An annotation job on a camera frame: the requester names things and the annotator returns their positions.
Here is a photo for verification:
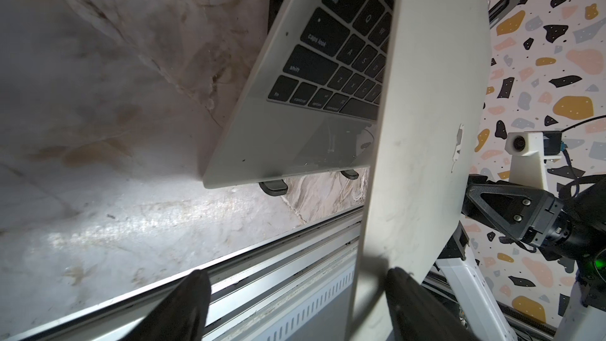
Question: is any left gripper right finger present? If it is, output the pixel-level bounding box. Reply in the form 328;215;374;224
384;268;477;341

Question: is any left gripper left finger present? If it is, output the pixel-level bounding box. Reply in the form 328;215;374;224
123;270;211;341

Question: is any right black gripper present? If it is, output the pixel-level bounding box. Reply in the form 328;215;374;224
462;175;571;248

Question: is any silver laptop computer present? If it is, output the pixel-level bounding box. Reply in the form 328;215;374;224
203;0;491;340

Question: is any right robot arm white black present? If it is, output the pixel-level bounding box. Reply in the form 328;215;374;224
438;175;605;340

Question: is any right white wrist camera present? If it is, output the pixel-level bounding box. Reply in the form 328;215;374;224
505;131;562;191

